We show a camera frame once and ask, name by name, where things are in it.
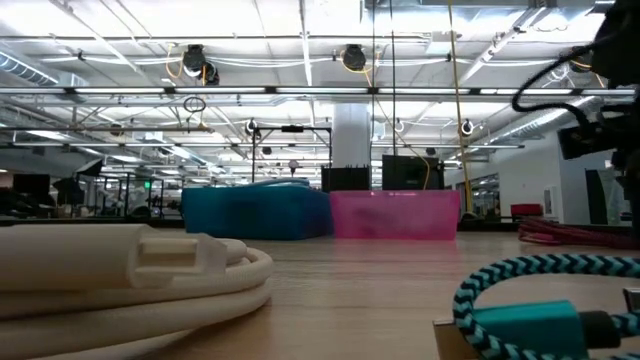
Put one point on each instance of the black metal frame stand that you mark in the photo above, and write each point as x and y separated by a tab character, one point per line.
292	129

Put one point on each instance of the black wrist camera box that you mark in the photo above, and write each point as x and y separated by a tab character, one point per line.
585	142

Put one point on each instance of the silver ventilation duct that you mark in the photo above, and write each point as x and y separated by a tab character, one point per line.
540	122

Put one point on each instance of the blue plastic bin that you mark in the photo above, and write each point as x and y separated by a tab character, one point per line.
250	212

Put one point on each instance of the red box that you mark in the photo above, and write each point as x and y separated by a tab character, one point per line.
526	210

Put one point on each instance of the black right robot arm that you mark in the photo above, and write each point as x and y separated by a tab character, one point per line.
622	40

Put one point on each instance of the small black monitor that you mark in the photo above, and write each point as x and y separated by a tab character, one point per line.
345	179

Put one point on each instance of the dark desk monitor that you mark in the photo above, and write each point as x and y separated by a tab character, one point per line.
31	184

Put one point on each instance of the dark partition panel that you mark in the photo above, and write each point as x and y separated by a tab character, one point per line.
595	200

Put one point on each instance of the white building column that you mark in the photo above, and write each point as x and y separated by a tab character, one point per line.
352	135

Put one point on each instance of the large black monitor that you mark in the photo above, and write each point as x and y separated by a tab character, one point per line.
405	172

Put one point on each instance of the pink plastic bin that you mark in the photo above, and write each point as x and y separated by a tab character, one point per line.
395	215

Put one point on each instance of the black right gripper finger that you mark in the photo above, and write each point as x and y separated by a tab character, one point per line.
635	200

